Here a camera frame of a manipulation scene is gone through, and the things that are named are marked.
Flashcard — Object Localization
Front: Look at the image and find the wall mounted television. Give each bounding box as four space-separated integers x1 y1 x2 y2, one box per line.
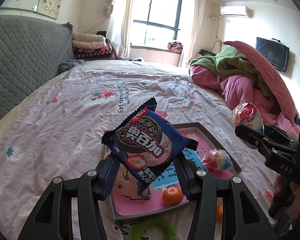
256 37 290 73

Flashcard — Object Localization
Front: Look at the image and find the person right hand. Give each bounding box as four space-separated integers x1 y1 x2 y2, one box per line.
273 174 286 196

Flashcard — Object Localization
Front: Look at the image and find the blue oreo cookie packet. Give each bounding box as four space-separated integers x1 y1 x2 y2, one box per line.
102 98 198 196

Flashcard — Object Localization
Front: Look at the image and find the right cream curtain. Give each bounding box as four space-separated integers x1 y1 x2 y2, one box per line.
178 0 206 67

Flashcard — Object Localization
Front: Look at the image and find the green blanket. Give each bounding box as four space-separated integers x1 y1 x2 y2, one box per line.
190 46 274 98

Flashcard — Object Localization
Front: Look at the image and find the pink quilt heap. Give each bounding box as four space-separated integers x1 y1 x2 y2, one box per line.
189 65 300 138

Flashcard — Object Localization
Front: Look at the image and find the large orange tangerine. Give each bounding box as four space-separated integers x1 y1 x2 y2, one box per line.
216 203 223 222

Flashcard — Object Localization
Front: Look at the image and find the pink strawberry bedsheet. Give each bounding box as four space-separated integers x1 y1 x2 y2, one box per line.
0 61 275 239

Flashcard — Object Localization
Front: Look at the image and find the dark shallow cardboard box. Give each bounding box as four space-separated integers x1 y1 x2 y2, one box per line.
103 122 243 222

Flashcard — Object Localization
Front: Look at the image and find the left cream curtain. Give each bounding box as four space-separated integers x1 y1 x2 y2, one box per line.
107 0 134 59

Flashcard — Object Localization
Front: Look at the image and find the cream dotted scrunchie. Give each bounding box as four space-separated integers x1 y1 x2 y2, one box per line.
113 164 151 200

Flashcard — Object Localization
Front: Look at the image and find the dark patterned cloth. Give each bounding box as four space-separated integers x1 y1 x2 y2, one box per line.
58 59 85 74

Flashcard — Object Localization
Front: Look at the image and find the pink blue picture book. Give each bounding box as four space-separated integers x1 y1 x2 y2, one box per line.
112 127 235 217

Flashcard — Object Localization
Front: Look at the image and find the green fuzzy ring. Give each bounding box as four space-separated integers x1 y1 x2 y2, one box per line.
129 217 178 240

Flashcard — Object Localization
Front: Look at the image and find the white air conditioner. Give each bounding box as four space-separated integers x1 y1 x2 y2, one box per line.
220 5 250 18

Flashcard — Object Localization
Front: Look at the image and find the white red toy egg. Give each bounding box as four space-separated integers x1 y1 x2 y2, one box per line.
232 102 264 133

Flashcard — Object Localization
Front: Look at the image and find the grey quilted headboard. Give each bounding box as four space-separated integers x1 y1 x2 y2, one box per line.
0 15 74 120

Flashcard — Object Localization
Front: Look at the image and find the patterned bag on sill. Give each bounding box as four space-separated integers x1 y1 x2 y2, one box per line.
167 41 183 53

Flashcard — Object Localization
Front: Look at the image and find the small orange tangerine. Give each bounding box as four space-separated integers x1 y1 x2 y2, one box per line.
162 187 184 206

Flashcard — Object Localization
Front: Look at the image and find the cream curtain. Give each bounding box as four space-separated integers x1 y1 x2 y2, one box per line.
107 0 134 59
178 0 206 67

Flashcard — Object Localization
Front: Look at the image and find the stack of folded blankets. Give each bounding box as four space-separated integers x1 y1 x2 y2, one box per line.
71 33 116 61

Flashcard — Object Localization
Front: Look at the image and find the window with dark frame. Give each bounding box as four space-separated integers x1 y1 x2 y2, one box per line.
130 0 183 49

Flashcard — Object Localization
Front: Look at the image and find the blue red toy egg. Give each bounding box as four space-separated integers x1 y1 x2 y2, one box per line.
202 149 234 171

